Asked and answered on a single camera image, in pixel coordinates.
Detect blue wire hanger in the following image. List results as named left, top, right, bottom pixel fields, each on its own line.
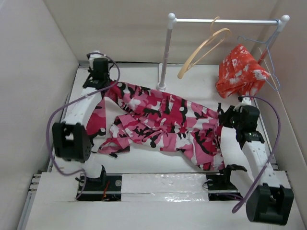
left=237, top=19, right=281, bottom=92

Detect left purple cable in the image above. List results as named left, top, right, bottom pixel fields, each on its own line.
left=45, top=54, right=120, bottom=199

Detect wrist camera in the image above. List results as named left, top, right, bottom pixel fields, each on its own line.
left=86, top=50, right=105, bottom=68
left=237, top=96, right=252, bottom=108

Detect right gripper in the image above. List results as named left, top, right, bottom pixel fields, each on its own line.
left=218, top=104, right=243, bottom=130

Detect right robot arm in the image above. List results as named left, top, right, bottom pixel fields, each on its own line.
left=218, top=98, right=294, bottom=226

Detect orange white patterned garment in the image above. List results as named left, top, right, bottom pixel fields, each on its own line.
left=215, top=44, right=271, bottom=98

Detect silver foil tape strip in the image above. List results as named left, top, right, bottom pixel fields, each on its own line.
left=121, top=173, right=209, bottom=202

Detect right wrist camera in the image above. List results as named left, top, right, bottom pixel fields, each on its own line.
left=237, top=96, right=252, bottom=108

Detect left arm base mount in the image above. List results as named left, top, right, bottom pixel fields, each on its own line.
left=75, top=167, right=122, bottom=202

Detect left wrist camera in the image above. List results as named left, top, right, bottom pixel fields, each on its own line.
left=86, top=50, right=105, bottom=68

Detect pink camouflage trousers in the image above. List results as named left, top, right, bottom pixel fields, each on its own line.
left=86, top=82, right=224, bottom=171

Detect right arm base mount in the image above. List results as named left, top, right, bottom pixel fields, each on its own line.
left=202, top=164, right=247, bottom=201

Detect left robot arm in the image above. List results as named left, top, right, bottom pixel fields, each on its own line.
left=48, top=52, right=112, bottom=190

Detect wooden clothes hanger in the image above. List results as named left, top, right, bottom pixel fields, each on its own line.
left=177, top=16, right=232, bottom=79

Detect white clothes rack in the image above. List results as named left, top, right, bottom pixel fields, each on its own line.
left=156, top=12, right=290, bottom=91

